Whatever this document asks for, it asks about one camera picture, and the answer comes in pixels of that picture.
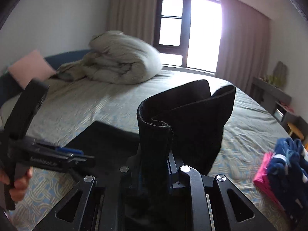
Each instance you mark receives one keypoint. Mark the pink item on dresser shelf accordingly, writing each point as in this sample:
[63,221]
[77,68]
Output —
[287,107]

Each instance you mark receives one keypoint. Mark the bed with patterned sheet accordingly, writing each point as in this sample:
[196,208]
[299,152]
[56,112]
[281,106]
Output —
[240,125]

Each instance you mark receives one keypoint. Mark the person's left hand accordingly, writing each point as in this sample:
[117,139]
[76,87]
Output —
[21,185]

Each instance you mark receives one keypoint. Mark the folded patterned duvet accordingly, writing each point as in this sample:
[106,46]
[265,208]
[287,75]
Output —
[125,60]

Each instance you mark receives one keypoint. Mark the pink cloth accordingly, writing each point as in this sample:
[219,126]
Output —
[262,175]

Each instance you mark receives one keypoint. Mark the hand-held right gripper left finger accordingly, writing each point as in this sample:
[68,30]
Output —
[125,173]

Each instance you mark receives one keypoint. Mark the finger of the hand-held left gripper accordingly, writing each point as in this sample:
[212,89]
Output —
[72,163]
[67,150]

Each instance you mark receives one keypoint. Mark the grey dresser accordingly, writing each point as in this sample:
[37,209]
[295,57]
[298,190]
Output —
[269,89]

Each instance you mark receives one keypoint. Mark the dark framed window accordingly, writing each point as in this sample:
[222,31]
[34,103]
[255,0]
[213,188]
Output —
[168,28]

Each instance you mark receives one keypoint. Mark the wooden chair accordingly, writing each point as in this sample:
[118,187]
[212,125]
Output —
[294,127]

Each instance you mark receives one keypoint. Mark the black pants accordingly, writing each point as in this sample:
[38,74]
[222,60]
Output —
[182,115]

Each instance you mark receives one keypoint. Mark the pink pillow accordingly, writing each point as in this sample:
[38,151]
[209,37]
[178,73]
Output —
[31,65]

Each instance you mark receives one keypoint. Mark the yellow green bottles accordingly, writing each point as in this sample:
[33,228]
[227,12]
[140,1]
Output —
[274,79]

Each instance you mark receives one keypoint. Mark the beige curtain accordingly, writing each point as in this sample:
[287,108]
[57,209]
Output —
[243,41]
[130,12]

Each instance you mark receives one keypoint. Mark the grey cactus shaped decoration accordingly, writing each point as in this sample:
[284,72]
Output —
[280,72]

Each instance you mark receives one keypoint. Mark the blue dotted fleece clothes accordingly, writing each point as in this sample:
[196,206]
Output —
[288,173]

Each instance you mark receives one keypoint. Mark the dark blue headboard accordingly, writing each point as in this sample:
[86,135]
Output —
[65,56]

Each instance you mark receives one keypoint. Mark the patterned pillow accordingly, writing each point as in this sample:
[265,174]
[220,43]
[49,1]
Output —
[69,71]

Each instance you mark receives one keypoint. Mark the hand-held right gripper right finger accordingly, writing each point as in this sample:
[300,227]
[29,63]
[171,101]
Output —
[186,173]

